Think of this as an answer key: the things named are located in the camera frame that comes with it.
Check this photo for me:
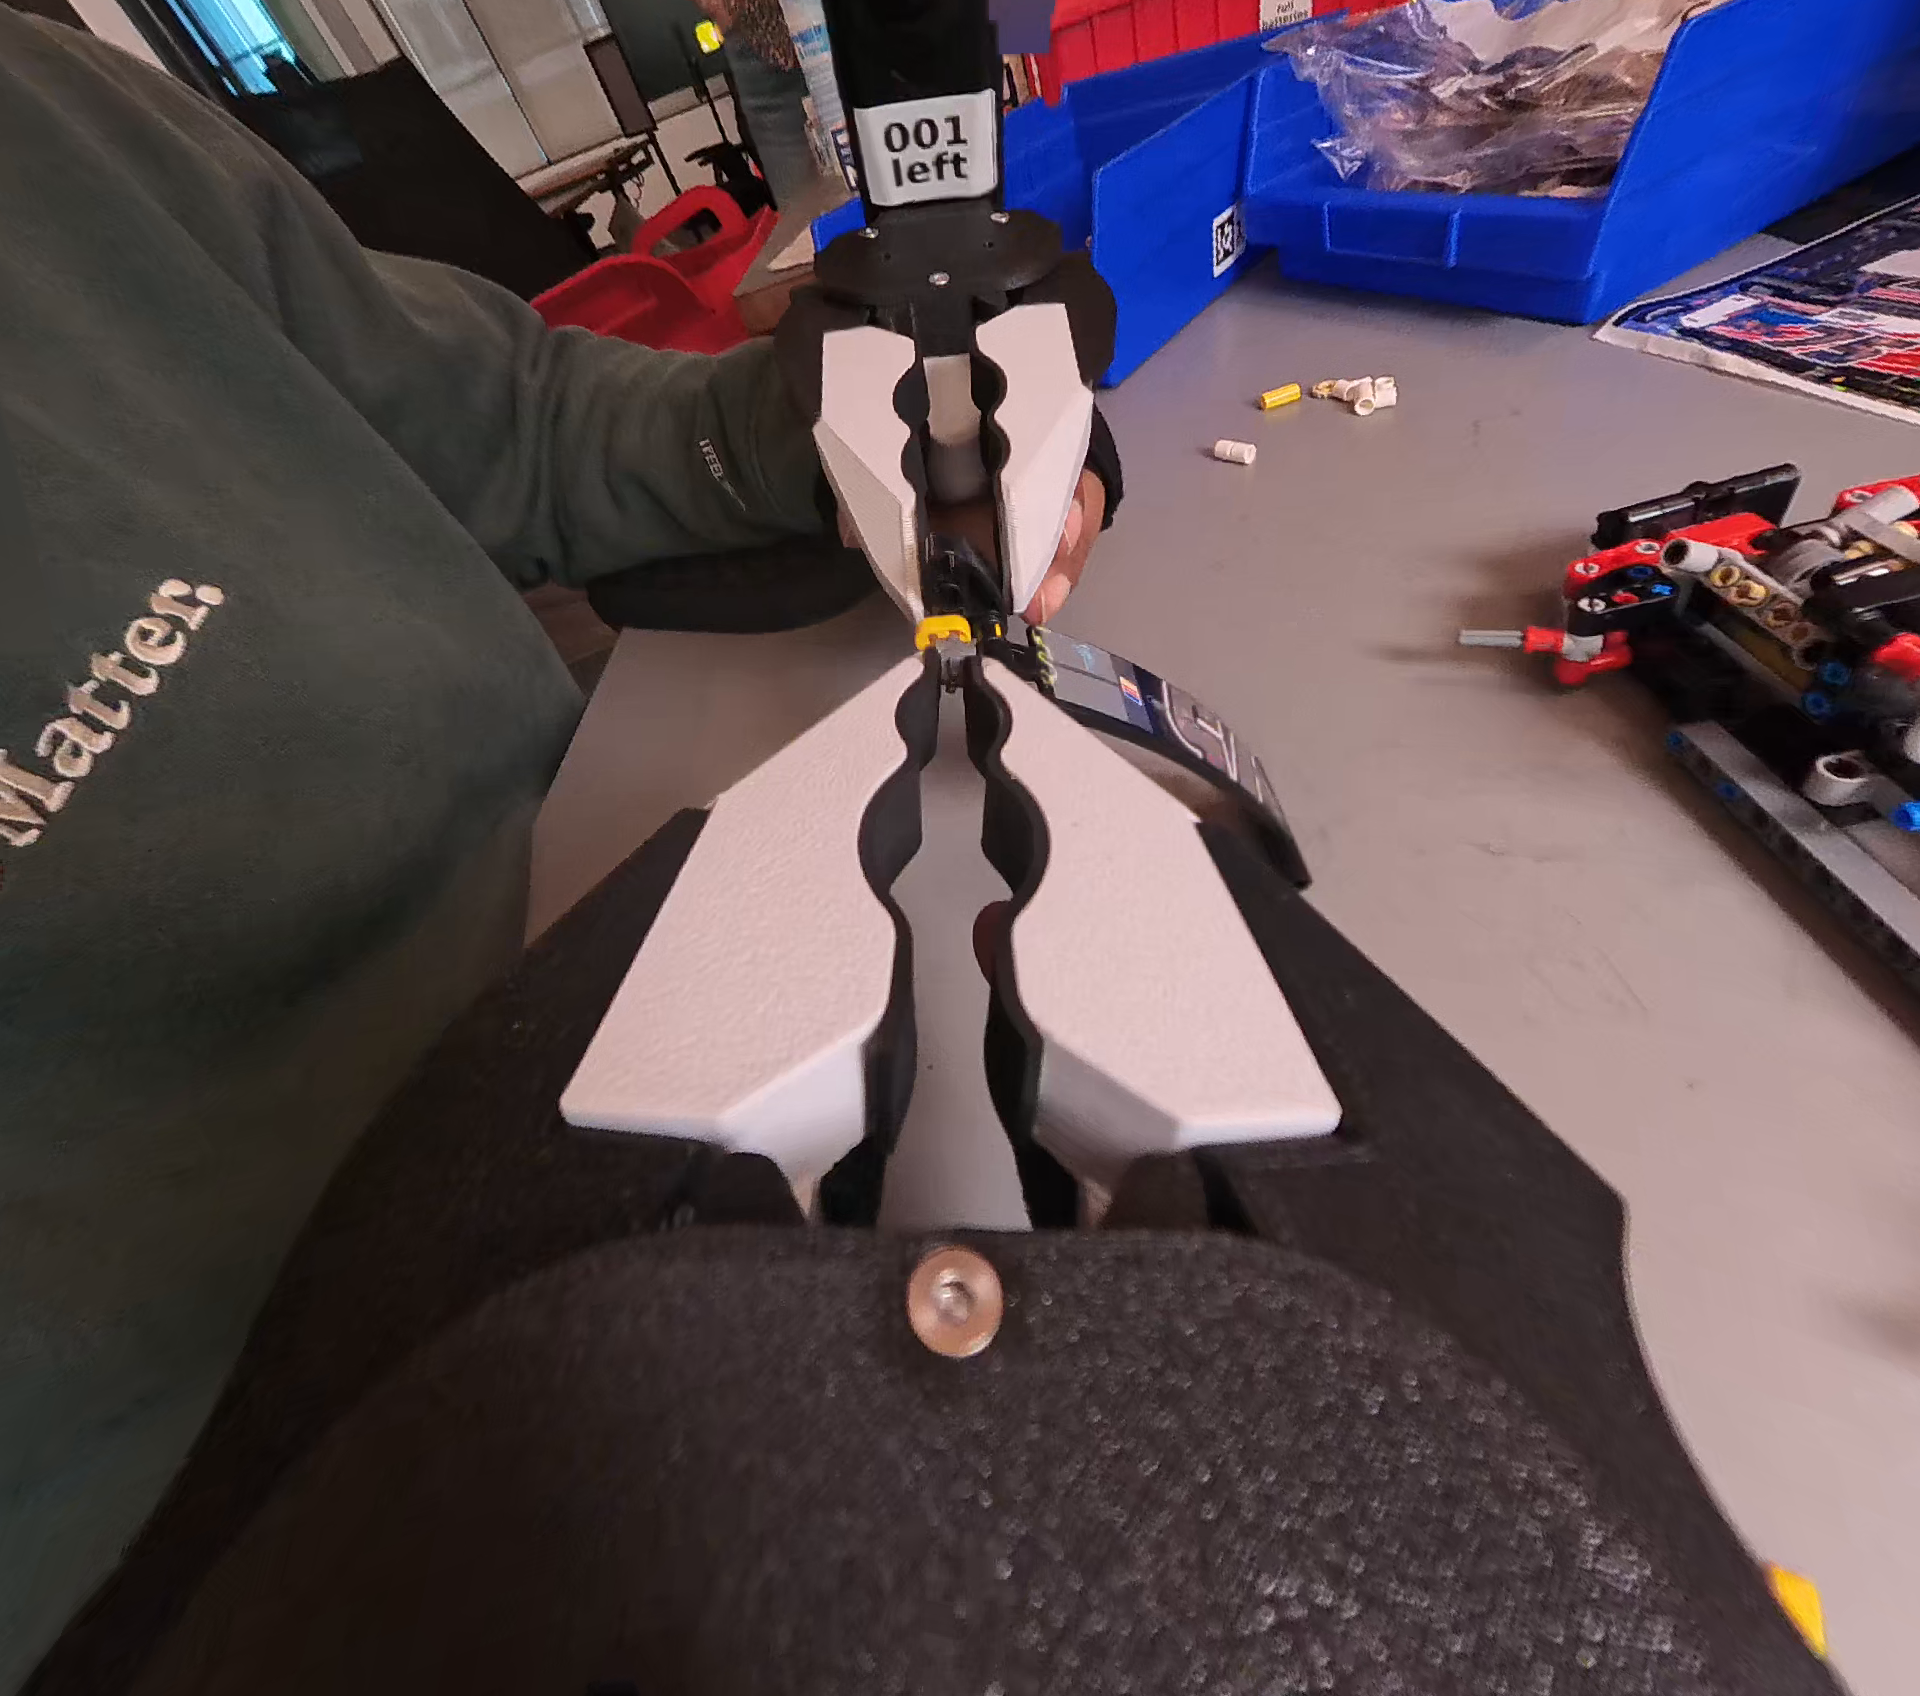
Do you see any lego car chassis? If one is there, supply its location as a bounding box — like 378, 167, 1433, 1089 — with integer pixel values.
1457, 464, 1920, 976

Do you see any black curved lego panel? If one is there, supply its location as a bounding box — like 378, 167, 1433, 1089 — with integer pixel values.
1020, 622, 1315, 893

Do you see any red basket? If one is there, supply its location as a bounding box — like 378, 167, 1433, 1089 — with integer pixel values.
534, 186, 783, 354

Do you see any person's left forearm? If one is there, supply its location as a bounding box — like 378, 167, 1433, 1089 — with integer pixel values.
358, 248, 830, 597

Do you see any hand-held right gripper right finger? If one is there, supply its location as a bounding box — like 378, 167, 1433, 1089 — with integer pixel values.
964, 660, 1343, 1227

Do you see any person's green sweatshirt torso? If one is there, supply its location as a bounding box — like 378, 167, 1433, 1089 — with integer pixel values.
0, 7, 585, 1647

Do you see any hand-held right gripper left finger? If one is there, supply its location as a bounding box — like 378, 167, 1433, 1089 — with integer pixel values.
559, 655, 944, 1221

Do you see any blue bin with white label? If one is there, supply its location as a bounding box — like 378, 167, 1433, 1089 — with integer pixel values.
1091, 66, 1280, 388

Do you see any colourful instruction booklet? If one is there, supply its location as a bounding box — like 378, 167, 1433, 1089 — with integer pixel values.
1591, 201, 1920, 425

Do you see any large blue storage bin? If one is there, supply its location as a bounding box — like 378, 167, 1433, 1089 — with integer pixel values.
1241, 0, 1920, 323

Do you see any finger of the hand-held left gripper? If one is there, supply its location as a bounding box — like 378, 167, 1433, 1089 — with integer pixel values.
809, 323, 936, 622
974, 300, 1094, 620

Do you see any plastic bag of lego parts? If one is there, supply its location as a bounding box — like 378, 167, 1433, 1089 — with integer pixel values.
1263, 0, 1812, 201

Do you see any person's left hand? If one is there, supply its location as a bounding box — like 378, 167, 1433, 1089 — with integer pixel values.
1024, 471, 1110, 622

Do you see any black office chair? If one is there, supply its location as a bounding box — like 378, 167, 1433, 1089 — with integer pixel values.
221, 60, 600, 305

